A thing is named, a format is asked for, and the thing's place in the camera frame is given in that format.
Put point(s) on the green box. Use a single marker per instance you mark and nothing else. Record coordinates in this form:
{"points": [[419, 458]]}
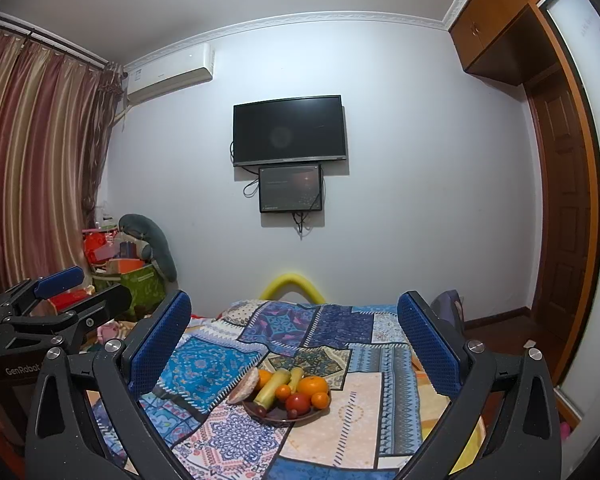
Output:
{"points": [[140, 285]]}

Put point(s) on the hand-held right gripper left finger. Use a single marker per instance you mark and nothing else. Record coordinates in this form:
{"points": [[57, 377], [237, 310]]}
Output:
{"points": [[162, 340]]}

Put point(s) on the black curtain rod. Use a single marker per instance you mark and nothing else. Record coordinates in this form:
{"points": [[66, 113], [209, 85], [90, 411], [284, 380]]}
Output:
{"points": [[55, 42]]}

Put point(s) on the wooden overhead cabinet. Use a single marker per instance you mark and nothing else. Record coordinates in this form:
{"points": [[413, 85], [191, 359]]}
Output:
{"points": [[500, 25]]}

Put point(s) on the white air conditioner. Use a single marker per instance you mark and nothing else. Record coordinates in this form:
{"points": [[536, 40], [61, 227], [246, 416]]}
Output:
{"points": [[170, 72]]}

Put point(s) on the red tomato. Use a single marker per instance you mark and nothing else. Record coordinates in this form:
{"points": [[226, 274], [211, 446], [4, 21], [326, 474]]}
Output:
{"points": [[298, 402]]}

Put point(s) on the striped brown curtain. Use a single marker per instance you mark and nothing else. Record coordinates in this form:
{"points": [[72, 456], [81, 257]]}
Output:
{"points": [[35, 160]]}

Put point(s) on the yellow foam tube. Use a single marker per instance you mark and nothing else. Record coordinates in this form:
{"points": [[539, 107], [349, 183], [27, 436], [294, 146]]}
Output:
{"points": [[292, 280]]}

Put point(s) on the red box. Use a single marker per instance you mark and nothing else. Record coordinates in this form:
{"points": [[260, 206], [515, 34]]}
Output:
{"points": [[95, 245], [67, 300]]}

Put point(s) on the brown oval plate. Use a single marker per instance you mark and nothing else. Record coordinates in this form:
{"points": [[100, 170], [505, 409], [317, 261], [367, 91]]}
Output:
{"points": [[280, 417]]}

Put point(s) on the yellow fleece blanket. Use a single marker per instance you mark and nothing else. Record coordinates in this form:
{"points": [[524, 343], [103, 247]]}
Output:
{"points": [[472, 452]]}

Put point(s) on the yellow-green sugarcane piece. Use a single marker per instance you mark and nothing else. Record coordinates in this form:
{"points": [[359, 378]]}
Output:
{"points": [[270, 389], [296, 377]]}

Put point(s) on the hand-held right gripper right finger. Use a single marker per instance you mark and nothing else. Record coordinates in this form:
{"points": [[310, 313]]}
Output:
{"points": [[425, 340]]}

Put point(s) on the large orange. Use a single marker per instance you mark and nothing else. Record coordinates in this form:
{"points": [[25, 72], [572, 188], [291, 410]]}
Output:
{"points": [[313, 385]]}

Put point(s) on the small black wall monitor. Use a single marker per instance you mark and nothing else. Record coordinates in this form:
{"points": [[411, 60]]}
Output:
{"points": [[290, 187]]}

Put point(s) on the blue patchwork blanket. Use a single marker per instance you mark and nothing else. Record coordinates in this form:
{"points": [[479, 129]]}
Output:
{"points": [[370, 410]]}

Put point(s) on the purple bag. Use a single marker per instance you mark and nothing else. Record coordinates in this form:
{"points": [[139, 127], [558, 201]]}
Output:
{"points": [[445, 307]]}

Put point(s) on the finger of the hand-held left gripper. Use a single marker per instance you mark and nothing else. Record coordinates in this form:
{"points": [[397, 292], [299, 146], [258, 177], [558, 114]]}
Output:
{"points": [[97, 307], [60, 278]]}

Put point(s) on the pomelo slice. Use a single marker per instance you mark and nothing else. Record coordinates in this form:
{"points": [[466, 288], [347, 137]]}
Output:
{"points": [[242, 389]]}

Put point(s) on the dark green pillow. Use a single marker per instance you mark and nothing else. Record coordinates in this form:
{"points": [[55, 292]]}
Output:
{"points": [[160, 250]]}

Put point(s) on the black wall television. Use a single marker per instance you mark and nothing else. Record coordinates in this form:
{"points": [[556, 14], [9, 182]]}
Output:
{"points": [[290, 130]]}

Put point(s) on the white wardrobe sliding door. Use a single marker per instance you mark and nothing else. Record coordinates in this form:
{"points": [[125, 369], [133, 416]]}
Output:
{"points": [[595, 160]]}

